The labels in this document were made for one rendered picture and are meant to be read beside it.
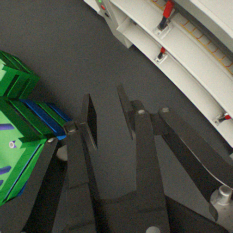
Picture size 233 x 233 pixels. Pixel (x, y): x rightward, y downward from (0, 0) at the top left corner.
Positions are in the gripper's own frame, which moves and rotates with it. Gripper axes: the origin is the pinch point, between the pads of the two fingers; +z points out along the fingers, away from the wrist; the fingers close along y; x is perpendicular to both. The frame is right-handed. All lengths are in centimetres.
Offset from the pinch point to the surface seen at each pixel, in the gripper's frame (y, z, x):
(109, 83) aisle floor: 0, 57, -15
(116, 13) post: 7.7, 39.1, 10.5
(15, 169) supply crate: -29.5, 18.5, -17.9
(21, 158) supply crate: -26.4, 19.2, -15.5
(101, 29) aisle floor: 3, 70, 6
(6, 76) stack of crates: -38, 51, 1
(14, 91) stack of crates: -41, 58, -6
